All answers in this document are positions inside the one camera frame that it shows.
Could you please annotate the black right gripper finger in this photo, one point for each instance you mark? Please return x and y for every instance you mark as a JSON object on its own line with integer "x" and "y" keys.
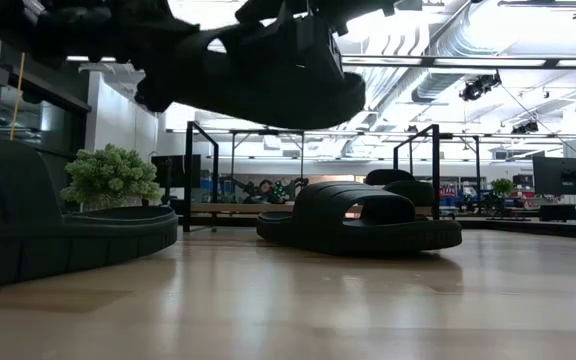
{"x": 320, "y": 47}

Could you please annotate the large black computer monitor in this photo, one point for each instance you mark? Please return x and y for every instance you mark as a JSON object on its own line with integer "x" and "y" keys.
{"x": 563, "y": 176}

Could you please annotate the silver ventilation duct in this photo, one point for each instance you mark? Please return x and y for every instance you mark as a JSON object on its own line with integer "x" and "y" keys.
{"x": 438, "y": 82}

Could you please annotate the wooden shelf with black frame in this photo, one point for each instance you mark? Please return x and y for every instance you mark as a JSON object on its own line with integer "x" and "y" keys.
{"x": 228, "y": 208}

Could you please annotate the black aluminium table frame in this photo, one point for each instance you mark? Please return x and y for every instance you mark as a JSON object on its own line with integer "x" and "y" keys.
{"x": 518, "y": 225}

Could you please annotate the small background potted plant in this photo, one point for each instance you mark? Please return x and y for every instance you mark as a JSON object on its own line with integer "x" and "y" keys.
{"x": 502, "y": 186}

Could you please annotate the black rubber slide sandal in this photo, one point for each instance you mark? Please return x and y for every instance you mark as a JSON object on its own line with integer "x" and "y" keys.
{"x": 408, "y": 192}
{"x": 268, "y": 100}
{"x": 348, "y": 200}
{"x": 18, "y": 225}

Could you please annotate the person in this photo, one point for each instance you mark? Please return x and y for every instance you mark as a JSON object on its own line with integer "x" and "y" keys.
{"x": 265, "y": 189}

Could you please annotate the green artificial plant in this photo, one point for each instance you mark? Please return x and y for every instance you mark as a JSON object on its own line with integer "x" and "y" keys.
{"x": 110, "y": 172}

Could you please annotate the small black computer monitor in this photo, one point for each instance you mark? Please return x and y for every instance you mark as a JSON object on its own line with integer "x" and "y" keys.
{"x": 175, "y": 170}

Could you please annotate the black ceiling spotlight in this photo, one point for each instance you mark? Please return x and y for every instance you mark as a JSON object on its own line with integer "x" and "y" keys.
{"x": 479, "y": 86}
{"x": 524, "y": 128}

